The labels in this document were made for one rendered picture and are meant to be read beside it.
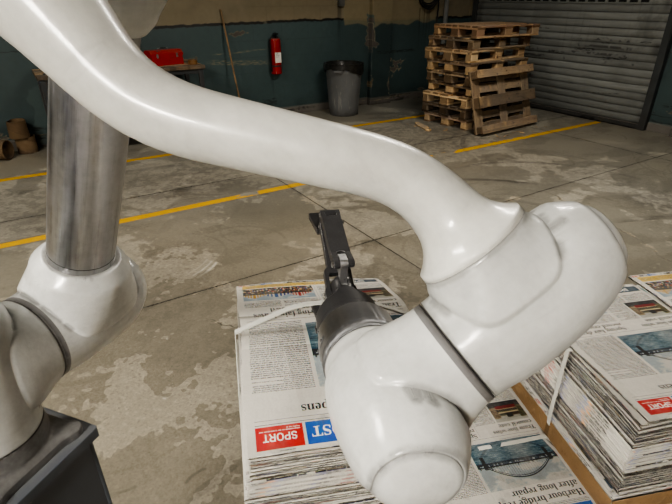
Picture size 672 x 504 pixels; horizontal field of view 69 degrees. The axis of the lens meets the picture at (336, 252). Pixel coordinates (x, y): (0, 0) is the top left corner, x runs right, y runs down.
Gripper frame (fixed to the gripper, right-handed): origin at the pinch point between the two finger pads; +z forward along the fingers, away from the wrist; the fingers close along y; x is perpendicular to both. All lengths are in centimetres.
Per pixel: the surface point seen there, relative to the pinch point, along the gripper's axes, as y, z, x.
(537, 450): 46, 0, 45
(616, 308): 21, 10, 65
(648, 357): 23, -5, 60
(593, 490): 45, -12, 48
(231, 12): -69, 682, 7
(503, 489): 47, -7, 33
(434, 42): -33, 622, 276
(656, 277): 20, 19, 83
